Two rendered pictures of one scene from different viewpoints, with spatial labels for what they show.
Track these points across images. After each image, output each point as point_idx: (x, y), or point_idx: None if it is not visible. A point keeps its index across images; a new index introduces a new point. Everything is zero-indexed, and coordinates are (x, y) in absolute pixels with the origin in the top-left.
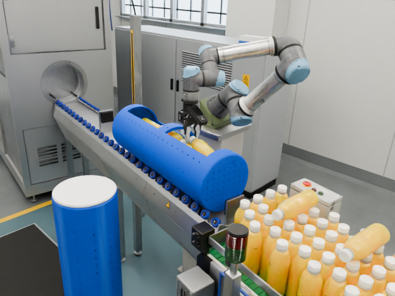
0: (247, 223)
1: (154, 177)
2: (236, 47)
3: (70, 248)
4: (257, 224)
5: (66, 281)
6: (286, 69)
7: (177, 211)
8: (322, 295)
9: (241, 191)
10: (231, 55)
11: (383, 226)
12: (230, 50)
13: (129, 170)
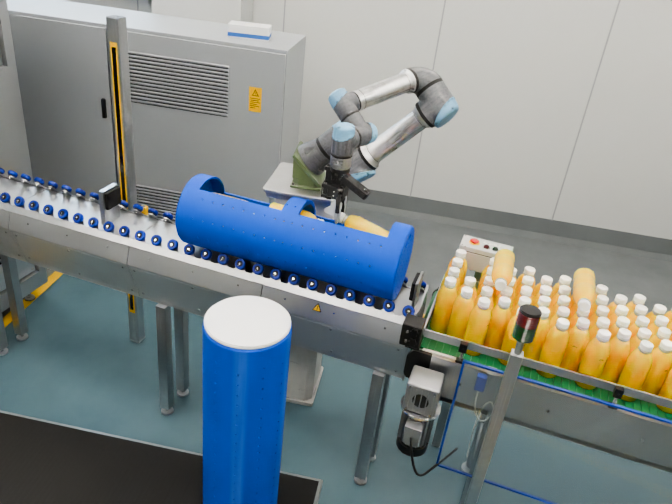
0: (467, 302)
1: (280, 277)
2: (377, 89)
3: (253, 402)
4: (486, 299)
5: (235, 449)
6: (437, 111)
7: (337, 312)
8: (569, 347)
9: (407, 267)
10: (374, 100)
11: (590, 270)
12: (371, 93)
13: (216, 276)
